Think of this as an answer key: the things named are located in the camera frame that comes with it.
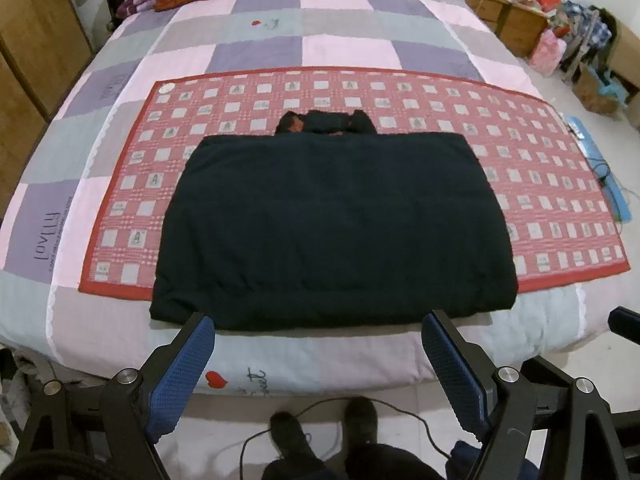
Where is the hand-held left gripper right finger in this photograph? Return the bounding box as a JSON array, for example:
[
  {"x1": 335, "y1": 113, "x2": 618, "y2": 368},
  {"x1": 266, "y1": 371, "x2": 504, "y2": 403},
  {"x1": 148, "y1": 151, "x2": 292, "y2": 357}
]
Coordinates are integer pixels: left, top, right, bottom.
[{"x1": 421, "y1": 309, "x2": 628, "y2": 480}]

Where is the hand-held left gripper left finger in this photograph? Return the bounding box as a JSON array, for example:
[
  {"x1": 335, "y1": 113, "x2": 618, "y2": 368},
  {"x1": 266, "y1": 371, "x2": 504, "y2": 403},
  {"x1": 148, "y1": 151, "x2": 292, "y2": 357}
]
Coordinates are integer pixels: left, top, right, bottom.
[{"x1": 12, "y1": 312, "x2": 217, "y2": 480}]

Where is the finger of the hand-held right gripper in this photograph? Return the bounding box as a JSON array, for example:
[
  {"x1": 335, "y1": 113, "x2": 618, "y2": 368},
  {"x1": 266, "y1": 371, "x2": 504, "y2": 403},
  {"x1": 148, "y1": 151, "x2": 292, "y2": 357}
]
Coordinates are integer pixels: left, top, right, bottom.
[{"x1": 608, "y1": 306, "x2": 640, "y2": 347}]

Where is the dark padded jacket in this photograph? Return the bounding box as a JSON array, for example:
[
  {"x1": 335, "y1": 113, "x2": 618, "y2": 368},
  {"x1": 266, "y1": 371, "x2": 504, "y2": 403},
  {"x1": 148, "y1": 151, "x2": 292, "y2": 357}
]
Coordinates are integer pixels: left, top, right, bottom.
[{"x1": 149, "y1": 108, "x2": 518, "y2": 333}]

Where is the person's right shoe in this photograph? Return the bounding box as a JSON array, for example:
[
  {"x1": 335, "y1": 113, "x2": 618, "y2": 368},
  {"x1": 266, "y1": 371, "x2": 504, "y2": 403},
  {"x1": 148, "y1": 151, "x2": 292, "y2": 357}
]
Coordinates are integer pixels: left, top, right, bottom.
[{"x1": 344, "y1": 396, "x2": 379, "y2": 448}]

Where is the person's shoe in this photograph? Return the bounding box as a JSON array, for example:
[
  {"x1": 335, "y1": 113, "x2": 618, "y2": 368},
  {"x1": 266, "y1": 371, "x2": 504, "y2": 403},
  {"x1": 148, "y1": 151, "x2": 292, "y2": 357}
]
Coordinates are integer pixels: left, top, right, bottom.
[
  {"x1": 270, "y1": 411, "x2": 313, "y2": 461},
  {"x1": 344, "y1": 396, "x2": 379, "y2": 448}
]

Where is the person's left shoe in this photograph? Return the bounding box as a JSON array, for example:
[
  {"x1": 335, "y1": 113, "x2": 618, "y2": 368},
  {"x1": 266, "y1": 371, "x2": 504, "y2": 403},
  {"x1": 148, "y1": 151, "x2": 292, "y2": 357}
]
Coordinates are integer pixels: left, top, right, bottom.
[{"x1": 270, "y1": 411, "x2": 313, "y2": 461}]

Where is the white lace cloth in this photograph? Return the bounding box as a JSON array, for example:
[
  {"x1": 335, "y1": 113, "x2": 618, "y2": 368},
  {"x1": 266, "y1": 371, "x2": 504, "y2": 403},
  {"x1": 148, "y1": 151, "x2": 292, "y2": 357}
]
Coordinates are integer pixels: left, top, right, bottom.
[{"x1": 0, "y1": 345, "x2": 56, "y2": 461}]

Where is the light blue strip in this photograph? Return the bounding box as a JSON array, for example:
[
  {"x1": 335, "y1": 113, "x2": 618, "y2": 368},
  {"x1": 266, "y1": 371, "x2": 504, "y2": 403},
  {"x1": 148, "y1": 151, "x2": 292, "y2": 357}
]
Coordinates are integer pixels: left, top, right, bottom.
[{"x1": 565, "y1": 115, "x2": 632, "y2": 221}]

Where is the cardboard box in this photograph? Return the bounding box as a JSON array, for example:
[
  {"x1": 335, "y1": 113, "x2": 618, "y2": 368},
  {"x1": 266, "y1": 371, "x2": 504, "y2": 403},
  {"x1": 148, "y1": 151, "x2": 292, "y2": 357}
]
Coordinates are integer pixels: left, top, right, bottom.
[{"x1": 571, "y1": 62, "x2": 621, "y2": 116}]

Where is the light blue plastic bag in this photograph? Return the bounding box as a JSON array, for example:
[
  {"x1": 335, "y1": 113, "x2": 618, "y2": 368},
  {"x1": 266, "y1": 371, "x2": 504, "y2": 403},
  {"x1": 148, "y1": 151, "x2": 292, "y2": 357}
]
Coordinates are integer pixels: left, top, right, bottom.
[{"x1": 597, "y1": 71, "x2": 630, "y2": 106}]

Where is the red checked mat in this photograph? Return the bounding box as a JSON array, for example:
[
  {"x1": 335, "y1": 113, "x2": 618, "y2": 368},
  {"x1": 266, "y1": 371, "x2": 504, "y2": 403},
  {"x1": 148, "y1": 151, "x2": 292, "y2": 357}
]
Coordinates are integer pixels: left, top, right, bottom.
[{"x1": 79, "y1": 66, "x2": 631, "y2": 302}]

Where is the light wooden furniture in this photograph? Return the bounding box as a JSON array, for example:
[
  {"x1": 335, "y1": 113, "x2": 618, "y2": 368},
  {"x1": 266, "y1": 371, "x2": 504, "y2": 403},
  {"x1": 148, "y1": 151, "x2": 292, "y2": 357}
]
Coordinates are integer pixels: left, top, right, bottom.
[{"x1": 612, "y1": 15, "x2": 640, "y2": 128}]

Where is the pink bag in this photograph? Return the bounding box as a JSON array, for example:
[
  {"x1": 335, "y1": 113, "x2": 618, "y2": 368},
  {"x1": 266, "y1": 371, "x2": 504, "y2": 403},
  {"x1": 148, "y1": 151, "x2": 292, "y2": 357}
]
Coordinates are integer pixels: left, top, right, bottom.
[{"x1": 529, "y1": 29, "x2": 568, "y2": 78}]

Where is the blue plaid cloth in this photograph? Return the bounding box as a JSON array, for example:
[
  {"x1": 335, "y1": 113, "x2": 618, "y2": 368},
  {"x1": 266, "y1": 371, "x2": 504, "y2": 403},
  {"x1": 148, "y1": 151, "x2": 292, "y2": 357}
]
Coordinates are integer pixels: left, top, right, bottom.
[{"x1": 552, "y1": 2, "x2": 613, "y2": 86}]

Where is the wooden cabinet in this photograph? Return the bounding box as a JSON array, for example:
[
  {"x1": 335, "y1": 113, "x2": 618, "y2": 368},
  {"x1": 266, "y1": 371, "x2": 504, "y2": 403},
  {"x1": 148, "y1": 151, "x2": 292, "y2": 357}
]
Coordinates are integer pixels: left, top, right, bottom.
[{"x1": 457, "y1": 0, "x2": 551, "y2": 58}]

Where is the pink purple patchwork quilt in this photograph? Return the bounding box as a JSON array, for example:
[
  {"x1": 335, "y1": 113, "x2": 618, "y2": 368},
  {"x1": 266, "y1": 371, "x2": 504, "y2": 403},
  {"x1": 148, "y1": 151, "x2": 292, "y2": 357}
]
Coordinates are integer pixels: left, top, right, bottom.
[{"x1": 0, "y1": 0, "x2": 618, "y2": 396}]

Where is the wooden wardrobe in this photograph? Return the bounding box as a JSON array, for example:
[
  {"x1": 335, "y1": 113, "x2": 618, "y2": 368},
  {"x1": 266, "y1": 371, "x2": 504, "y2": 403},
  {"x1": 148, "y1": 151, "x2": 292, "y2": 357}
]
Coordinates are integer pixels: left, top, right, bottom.
[{"x1": 0, "y1": 0, "x2": 93, "y2": 216}]

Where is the black floor cable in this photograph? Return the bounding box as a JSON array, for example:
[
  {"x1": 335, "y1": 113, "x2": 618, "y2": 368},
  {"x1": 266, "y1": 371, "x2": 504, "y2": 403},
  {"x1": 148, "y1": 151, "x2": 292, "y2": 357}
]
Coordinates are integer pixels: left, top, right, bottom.
[{"x1": 239, "y1": 396, "x2": 453, "y2": 480}]

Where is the thin black cable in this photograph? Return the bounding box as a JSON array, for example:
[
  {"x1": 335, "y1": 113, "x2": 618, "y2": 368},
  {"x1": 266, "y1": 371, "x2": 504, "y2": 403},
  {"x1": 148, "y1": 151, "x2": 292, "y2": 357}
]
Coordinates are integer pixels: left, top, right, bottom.
[{"x1": 587, "y1": 159, "x2": 626, "y2": 223}]

